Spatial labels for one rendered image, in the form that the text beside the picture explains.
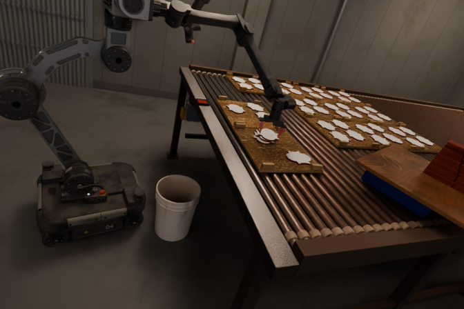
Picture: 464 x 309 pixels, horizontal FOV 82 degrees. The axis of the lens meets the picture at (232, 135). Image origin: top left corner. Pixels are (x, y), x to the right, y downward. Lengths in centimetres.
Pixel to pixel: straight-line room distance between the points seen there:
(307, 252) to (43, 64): 151
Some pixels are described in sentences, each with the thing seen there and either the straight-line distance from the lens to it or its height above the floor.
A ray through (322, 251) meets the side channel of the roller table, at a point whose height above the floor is 95.
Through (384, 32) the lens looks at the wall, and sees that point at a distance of 521.
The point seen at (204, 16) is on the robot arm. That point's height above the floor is 146.
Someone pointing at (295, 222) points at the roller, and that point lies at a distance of 104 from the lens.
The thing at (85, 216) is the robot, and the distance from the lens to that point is 189.
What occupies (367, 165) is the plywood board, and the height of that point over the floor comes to 104.
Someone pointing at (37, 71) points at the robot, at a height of 101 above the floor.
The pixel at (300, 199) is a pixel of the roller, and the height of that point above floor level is 92.
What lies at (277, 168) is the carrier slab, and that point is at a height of 94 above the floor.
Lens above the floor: 156
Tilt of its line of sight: 26 degrees down
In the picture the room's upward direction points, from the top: 15 degrees clockwise
